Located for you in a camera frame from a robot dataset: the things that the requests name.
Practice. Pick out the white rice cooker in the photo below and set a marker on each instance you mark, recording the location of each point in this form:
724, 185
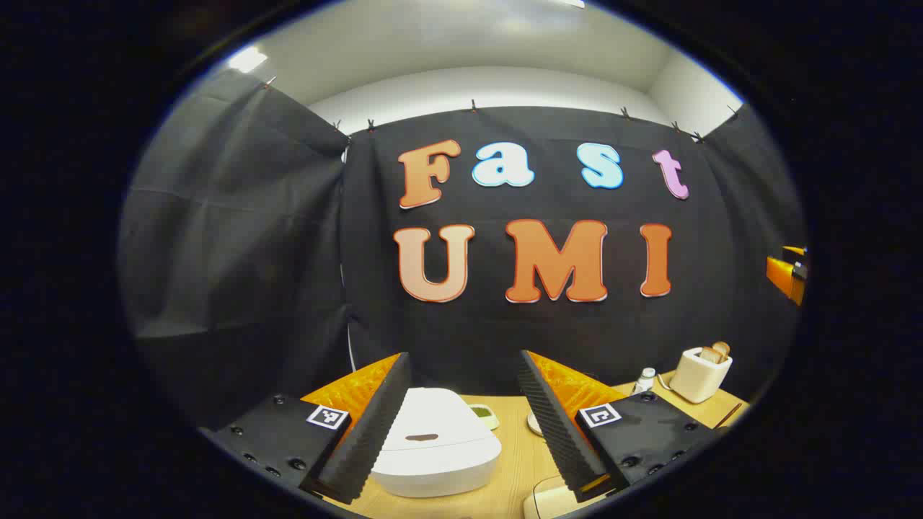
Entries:
433, 461

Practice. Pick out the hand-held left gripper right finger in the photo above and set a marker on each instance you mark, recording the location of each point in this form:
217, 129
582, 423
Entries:
551, 432

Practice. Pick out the black backdrop cloth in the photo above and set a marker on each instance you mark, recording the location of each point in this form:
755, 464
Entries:
288, 252

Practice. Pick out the ceiling light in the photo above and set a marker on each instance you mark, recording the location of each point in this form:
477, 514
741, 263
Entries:
246, 59

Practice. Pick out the small white sauce dish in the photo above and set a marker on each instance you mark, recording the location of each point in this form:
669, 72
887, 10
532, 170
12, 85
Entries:
482, 414

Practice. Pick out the clear plastic container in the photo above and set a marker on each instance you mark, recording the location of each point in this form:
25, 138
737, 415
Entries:
549, 502

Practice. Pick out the white round plate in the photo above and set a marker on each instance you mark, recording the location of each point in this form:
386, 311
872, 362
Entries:
533, 424

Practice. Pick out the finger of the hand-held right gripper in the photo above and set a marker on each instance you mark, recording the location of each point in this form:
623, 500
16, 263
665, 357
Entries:
782, 277

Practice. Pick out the cream toaster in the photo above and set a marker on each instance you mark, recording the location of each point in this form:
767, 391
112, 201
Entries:
696, 378

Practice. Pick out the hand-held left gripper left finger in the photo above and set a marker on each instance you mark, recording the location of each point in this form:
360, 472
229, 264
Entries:
368, 440

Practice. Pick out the white drink bottle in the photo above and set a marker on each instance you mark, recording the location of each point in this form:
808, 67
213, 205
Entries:
644, 380

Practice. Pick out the toast bread slice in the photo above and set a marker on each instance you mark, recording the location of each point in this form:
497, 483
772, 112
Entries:
722, 349
710, 355

